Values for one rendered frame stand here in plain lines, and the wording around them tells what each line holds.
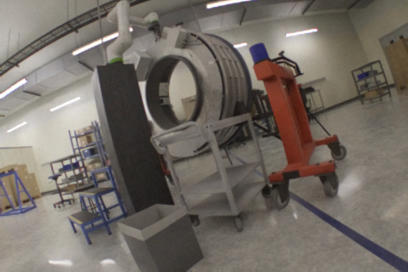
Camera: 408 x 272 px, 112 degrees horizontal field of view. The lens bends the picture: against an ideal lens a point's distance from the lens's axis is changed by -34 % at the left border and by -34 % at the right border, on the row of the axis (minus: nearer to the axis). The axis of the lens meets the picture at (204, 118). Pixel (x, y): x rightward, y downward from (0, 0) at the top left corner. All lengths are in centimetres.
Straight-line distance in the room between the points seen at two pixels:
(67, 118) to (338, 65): 1175
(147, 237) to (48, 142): 917
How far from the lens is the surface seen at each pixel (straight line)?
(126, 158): 150
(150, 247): 98
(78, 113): 890
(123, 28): 180
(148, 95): 254
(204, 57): 197
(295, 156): 147
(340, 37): 1063
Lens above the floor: 64
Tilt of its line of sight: 4 degrees up
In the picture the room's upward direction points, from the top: 17 degrees counter-clockwise
